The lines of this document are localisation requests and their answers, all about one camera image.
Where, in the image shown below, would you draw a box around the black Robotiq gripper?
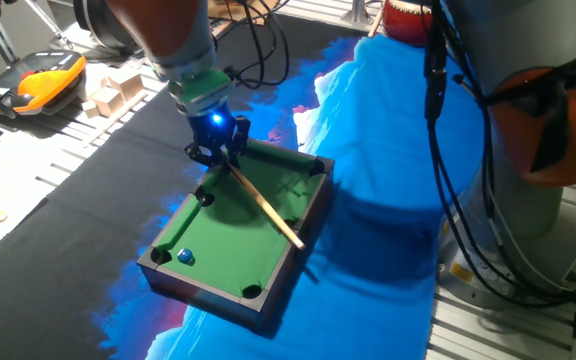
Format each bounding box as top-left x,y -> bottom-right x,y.
185,102 -> 252,169

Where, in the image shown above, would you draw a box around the wooden pool cue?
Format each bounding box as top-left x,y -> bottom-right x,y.
220,149 -> 307,251

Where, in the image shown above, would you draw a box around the mini green pool table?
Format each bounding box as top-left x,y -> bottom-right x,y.
136,132 -> 336,335

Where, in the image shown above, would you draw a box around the wooden blocks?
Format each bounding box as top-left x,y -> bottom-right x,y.
83,89 -> 149,148

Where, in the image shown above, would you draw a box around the large wooden cube block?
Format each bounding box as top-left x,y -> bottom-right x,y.
107,69 -> 145,102

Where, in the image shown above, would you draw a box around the medium wooden cube block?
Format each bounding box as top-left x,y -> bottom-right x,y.
91,87 -> 125,118

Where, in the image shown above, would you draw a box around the blue black printed cloth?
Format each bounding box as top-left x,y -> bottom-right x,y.
0,12 -> 492,360

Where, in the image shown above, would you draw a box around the black round fan housing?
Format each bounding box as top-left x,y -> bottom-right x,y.
71,0 -> 142,51

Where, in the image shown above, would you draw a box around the orange black teach pendant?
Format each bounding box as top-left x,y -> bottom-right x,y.
0,49 -> 88,120

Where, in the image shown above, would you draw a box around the wooden drumstick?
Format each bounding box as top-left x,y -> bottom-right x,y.
367,8 -> 385,39

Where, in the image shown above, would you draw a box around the thin metal tripod leg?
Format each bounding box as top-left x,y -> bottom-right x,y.
22,0 -> 72,47

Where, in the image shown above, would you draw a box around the red drum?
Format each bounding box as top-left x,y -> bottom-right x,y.
381,0 -> 437,47

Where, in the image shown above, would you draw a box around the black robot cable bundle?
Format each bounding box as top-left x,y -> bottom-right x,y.
207,0 -> 576,309

